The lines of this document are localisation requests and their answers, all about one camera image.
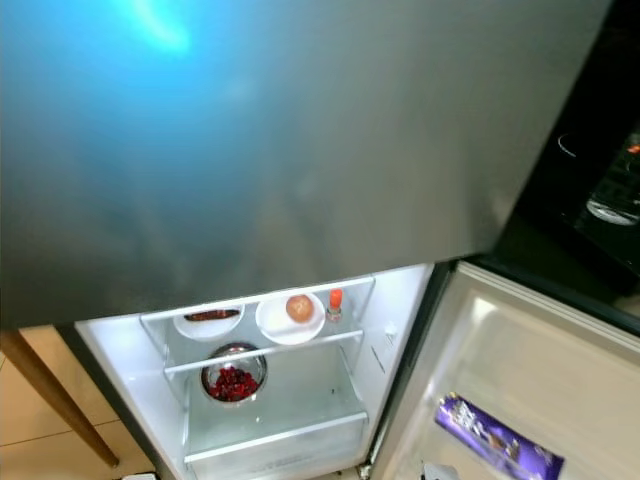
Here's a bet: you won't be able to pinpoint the dark grey fridge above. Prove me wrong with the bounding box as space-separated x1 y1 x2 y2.
0 0 640 480

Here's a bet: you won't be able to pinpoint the glass fridge shelf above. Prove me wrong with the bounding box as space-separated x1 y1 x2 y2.
140 277 376 376

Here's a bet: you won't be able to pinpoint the clear fridge drawer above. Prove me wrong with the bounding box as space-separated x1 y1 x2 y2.
180 408 371 479

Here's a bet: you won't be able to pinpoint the white-lined fridge door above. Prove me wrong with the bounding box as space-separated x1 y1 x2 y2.
370 262 640 480

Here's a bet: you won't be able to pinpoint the dark red sausage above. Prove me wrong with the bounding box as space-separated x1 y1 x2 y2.
182 309 241 322

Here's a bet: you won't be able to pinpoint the white plate with sausage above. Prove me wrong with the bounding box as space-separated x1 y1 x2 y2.
172 306 246 342

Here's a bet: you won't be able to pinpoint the steel bowl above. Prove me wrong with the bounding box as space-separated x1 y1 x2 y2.
200 342 268 404

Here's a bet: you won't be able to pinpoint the red berries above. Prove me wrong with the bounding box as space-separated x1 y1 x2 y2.
209 366 261 402

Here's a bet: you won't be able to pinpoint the white plate with onion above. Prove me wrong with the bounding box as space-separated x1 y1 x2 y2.
255 292 327 346

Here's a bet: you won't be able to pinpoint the brown round onion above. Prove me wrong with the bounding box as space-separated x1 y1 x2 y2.
285 294 315 323

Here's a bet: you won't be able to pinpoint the purple chocolate bar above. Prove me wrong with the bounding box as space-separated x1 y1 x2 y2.
434 393 565 480

